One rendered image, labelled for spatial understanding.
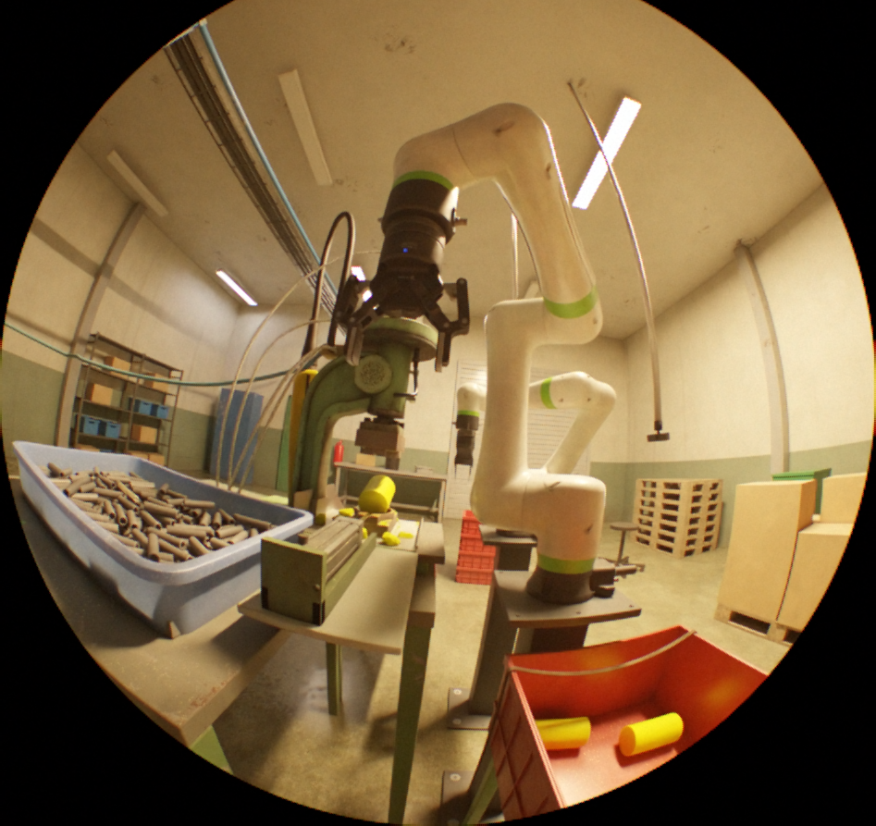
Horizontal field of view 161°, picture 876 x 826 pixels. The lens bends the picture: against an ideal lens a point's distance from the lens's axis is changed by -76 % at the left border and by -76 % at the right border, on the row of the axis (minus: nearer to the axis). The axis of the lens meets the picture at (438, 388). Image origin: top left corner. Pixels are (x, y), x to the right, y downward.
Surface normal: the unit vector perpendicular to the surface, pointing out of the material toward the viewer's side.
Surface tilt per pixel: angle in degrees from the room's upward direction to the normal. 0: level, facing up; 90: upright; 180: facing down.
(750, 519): 90
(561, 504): 88
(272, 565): 90
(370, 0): 180
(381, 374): 90
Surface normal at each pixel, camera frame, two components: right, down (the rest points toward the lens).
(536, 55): -0.11, 0.97
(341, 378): 0.01, -0.22
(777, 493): -0.99, -0.12
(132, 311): 0.99, 0.11
